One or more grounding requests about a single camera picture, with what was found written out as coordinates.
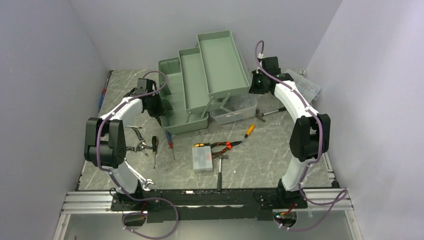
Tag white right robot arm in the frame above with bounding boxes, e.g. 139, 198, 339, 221
249, 53, 331, 208

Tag clear compartment organizer box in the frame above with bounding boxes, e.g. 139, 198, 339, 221
284, 69, 321, 103

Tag blue red tool at wall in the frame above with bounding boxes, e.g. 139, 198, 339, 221
98, 70, 113, 111

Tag silver combination wrench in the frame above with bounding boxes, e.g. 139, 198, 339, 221
125, 161, 155, 192

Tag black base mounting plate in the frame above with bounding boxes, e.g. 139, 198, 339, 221
110, 187, 308, 223

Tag black handled hammer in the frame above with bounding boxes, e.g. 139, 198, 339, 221
212, 154, 228, 192

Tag black handled pliers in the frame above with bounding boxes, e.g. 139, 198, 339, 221
126, 128, 152, 157

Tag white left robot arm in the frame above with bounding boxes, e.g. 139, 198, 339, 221
84, 78, 160, 210

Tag small clear screw box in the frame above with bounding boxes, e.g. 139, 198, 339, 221
192, 145, 213, 172

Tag orange handled screwdriver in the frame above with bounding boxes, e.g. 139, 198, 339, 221
241, 124, 256, 144

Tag black handled screwdriver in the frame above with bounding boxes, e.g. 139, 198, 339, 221
151, 135, 159, 169

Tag aluminium frame rail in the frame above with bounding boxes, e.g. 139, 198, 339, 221
52, 188, 364, 240

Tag blue red handled screwdriver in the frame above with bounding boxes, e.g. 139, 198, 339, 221
165, 130, 176, 161

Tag small claw hammer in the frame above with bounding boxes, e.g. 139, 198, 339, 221
255, 107, 287, 123

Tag orange black long nose pliers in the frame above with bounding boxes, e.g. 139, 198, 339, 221
193, 141, 242, 157

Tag green toolbox with clear lid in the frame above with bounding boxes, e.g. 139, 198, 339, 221
157, 30, 257, 135

